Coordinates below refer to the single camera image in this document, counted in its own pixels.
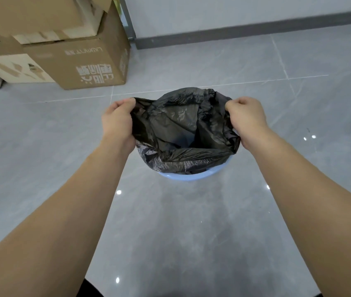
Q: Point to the plain brown cardboard box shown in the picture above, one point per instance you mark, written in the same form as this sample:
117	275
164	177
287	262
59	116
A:
36	13

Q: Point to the dark grey baseboard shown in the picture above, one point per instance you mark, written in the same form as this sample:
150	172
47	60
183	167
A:
252	29

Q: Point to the cream patterned cardboard box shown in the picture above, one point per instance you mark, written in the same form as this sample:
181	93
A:
14	69

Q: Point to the person's right hand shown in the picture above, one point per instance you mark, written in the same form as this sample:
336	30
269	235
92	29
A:
249	123

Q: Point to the person's left hand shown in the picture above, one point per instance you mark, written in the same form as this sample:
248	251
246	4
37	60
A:
117	123

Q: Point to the black plastic trash bag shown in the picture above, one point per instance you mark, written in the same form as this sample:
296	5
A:
184	129

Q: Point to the light blue trash bin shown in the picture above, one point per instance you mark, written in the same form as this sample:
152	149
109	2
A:
191	175

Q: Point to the large brown cardboard box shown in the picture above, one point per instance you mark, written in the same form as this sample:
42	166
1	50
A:
82	61

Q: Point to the person's right thumb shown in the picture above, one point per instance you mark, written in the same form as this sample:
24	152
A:
240	100

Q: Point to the person's left forearm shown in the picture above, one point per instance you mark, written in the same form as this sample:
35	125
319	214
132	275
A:
54	219

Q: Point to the person's left thumb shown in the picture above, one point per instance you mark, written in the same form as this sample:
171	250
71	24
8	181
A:
125	104

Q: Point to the person's right forearm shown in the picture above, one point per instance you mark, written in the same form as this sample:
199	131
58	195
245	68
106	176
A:
314	213

